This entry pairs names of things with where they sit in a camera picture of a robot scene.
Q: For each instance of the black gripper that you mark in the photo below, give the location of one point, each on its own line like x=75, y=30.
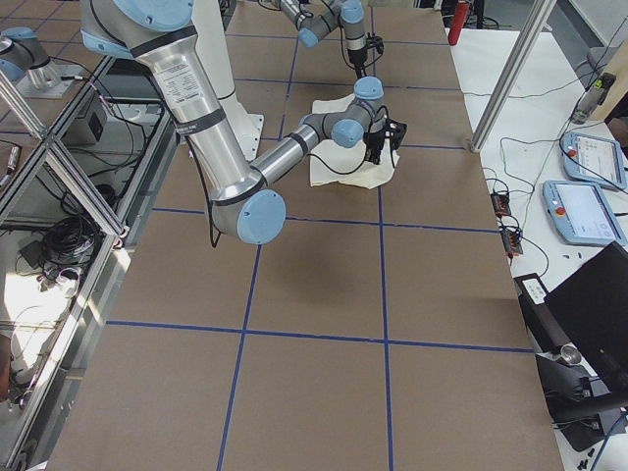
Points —
x=376, y=140
x=356, y=56

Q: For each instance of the cream long sleeve cat shirt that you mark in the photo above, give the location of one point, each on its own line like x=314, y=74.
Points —
x=331, y=163

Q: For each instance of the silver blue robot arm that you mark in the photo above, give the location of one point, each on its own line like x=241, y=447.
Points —
x=347, y=16
x=182, y=44

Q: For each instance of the red cylinder tube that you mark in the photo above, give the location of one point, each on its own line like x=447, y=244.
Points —
x=458, y=21

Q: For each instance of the upper orange electronics board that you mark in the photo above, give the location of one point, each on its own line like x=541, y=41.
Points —
x=501, y=203

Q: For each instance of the orange electronics board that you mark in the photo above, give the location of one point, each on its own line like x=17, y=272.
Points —
x=511, y=240
x=501, y=203

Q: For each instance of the lower orange electronics board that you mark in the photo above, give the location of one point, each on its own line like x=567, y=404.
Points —
x=511, y=240

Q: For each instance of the lower blue teach pendant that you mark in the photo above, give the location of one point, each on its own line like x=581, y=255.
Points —
x=581, y=214

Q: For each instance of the blue teach pendant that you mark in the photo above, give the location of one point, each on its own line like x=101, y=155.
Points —
x=581, y=214
x=594, y=159

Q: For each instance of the upper blue teach pendant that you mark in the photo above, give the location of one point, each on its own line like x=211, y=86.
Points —
x=594, y=159

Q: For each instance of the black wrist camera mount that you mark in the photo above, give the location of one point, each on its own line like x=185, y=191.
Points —
x=395, y=133
x=376, y=43

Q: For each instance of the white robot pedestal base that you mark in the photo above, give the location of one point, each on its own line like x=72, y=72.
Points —
x=211, y=48

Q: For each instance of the aluminium frame post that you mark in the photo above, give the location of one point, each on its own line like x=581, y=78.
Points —
x=513, y=66

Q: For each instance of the aluminium side frame rack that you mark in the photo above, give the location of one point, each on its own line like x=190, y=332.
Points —
x=81, y=164

